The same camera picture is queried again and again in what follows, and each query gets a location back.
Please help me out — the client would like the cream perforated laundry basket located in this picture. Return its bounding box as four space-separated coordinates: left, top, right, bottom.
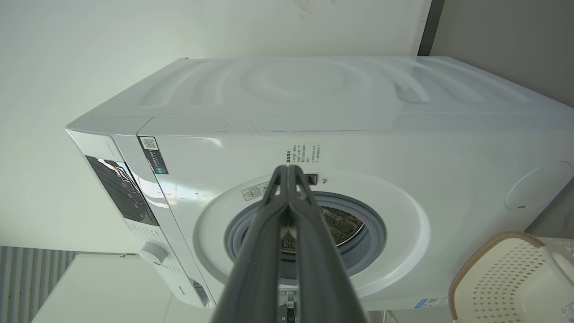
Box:
448 231 574 323

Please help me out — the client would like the grey ribbed panel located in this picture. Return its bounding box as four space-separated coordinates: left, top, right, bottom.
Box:
0 246 75 323

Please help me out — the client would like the white round control knob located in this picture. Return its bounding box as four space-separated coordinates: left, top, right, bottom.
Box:
138 242 169 266

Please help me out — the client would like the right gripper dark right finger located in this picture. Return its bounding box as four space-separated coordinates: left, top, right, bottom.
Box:
288 165 370 323

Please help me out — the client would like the round white filter cover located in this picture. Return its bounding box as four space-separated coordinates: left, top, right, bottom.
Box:
505 161 574 210

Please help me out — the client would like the blue energy label sticker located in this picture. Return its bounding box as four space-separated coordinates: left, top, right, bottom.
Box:
414 296 449 310

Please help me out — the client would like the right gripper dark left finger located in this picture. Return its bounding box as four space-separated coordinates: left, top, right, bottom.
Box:
215 165 289 323

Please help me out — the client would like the black washing machine control panel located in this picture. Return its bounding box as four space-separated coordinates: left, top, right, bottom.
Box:
85 155 160 227

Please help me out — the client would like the dark QR code sticker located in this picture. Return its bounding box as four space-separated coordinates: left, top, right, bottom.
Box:
138 136 169 175

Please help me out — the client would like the printed text label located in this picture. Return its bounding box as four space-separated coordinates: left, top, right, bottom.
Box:
285 144 322 166

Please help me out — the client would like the grey warning sticker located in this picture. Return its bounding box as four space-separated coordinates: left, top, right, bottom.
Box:
241 182 270 202

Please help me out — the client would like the silver metal door hinge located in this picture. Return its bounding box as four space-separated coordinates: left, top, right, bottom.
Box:
279 289 297 323

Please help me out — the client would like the white front-load washing machine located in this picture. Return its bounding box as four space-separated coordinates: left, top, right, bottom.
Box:
65 56 574 311

